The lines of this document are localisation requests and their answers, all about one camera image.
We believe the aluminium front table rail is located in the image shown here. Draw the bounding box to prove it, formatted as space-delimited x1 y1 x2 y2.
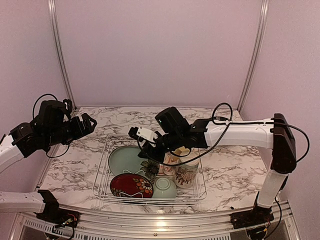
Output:
9 201 301 240

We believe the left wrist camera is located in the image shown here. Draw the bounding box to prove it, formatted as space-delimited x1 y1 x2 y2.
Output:
63 99 73 112

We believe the red floral small plate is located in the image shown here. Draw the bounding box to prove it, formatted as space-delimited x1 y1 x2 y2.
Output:
109 173 154 199

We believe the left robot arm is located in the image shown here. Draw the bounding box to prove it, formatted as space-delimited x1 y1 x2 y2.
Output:
0 98 98 223

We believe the pale green ceramic bowl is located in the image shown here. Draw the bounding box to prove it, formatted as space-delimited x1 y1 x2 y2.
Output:
152 177 177 199

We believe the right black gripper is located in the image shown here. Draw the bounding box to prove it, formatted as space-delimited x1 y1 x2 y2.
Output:
137 130 183 164

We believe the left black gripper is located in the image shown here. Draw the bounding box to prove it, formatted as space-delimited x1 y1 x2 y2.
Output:
44 112 97 148

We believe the white red patterned teacup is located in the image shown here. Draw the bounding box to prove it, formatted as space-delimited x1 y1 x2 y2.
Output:
158 153 178 176

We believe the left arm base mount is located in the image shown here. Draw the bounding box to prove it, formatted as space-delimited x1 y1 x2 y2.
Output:
36 189 80 228

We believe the light blue floral plate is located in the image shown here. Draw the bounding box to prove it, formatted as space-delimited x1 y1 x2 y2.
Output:
108 146 160 180

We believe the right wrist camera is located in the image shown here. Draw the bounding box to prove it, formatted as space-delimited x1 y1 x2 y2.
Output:
128 126 159 144

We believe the white wire dish rack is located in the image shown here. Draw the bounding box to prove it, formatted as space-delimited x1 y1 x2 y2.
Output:
92 134 207 207

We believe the right aluminium frame post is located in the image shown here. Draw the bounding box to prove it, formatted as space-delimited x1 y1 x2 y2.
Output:
237 0 270 113

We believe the yellow ceramic cup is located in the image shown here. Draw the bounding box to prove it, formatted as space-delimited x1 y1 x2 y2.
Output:
173 146 191 157

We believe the left aluminium frame post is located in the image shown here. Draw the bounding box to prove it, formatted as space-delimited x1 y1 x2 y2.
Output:
48 0 77 110

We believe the tall shell patterned mug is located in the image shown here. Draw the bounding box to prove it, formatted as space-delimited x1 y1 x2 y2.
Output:
173 151 200 189

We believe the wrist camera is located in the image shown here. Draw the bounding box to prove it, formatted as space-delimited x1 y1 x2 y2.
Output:
128 126 159 144
63 99 73 112

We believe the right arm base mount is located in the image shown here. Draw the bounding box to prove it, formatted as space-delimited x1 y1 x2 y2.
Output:
230 197 274 229

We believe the aluminium frame post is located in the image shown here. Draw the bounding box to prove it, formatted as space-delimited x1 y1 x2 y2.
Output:
237 0 270 113
48 0 77 110

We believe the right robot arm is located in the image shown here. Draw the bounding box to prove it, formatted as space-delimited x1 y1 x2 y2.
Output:
130 107 304 224

